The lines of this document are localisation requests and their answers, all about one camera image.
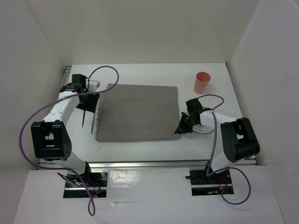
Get aluminium left side rail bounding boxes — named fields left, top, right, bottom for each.
left=61, top=66, right=72, bottom=86

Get pink plastic cup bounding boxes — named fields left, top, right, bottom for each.
left=194, top=71, right=211, bottom=94

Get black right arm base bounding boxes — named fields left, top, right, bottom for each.
left=185, top=170, right=234, bottom=196

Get white plate with teal rim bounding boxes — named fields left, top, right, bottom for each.
left=192, top=125, right=214, bottom=134

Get silver table knife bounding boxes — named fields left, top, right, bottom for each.
left=91, top=113, right=95, bottom=134

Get grey cloth placemat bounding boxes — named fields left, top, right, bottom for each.
left=95, top=84, right=180, bottom=142

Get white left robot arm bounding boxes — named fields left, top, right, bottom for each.
left=31, top=74, right=100, bottom=186

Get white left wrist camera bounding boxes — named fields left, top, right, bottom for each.
left=88, top=80, right=100, bottom=92

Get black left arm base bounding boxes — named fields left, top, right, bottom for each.
left=58, top=171, right=108, bottom=198

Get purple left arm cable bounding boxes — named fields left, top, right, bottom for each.
left=19, top=66, right=120, bottom=217

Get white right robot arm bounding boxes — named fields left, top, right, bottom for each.
left=174, top=98, right=260, bottom=183

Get aluminium table edge rail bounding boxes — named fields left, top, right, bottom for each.
left=37, top=158, right=257, bottom=169

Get black dinner fork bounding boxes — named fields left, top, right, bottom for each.
left=82, top=110, right=86, bottom=127

